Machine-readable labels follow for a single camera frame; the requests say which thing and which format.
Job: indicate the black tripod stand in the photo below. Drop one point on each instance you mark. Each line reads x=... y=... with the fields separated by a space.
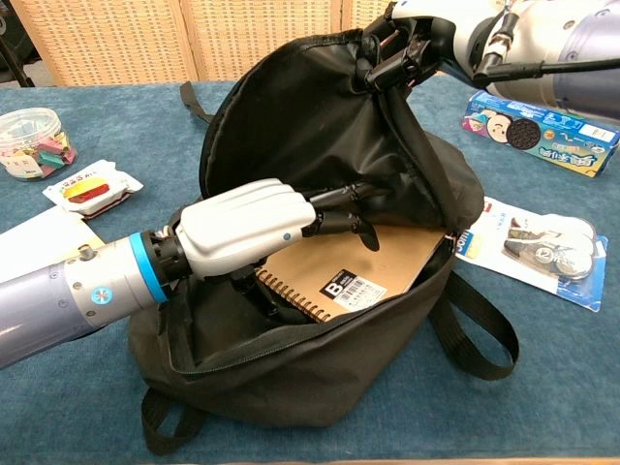
x=19 y=68

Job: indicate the wicker folding screen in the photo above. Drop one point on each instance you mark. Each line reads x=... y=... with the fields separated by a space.
x=145 y=39

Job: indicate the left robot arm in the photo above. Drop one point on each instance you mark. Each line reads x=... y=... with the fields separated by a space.
x=58 y=300

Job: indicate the correction tape blister pack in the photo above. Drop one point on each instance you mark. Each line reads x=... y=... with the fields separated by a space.
x=533 y=247

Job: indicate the clear jar of clips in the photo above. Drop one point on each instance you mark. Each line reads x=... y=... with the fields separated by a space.
x=34 y=145

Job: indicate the blue table mat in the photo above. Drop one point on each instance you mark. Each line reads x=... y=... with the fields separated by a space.
x=557 y=387

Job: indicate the blue cookie box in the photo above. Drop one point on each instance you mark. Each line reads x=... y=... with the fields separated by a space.
x=547 y=135

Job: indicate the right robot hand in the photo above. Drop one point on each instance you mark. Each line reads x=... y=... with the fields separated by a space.
x=436 y=29

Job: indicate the brown spiral notebook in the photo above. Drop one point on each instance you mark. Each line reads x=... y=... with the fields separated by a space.
x=378 y=271

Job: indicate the burger print snack packet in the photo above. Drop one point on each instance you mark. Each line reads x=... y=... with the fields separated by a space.
x=92 y=189

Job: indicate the black backpack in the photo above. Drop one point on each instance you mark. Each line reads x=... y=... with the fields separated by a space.
x=300 y=378

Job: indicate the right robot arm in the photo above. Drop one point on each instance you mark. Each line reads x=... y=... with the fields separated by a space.
x=571 y=29

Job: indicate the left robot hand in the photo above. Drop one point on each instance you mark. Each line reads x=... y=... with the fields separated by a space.
x=242 y=223

